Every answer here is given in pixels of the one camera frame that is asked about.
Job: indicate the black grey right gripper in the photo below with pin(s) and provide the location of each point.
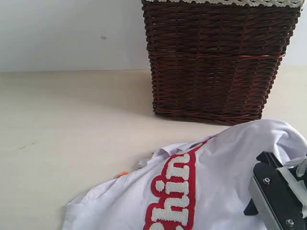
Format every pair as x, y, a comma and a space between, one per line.
279, 193

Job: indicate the white t-shirt red lettering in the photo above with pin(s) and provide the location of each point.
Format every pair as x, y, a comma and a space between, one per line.
201, 185

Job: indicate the dark brown wicker basket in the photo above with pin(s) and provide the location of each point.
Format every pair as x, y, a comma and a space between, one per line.
212, 62

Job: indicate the small orange tag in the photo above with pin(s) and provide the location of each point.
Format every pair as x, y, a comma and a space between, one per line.
121, 174

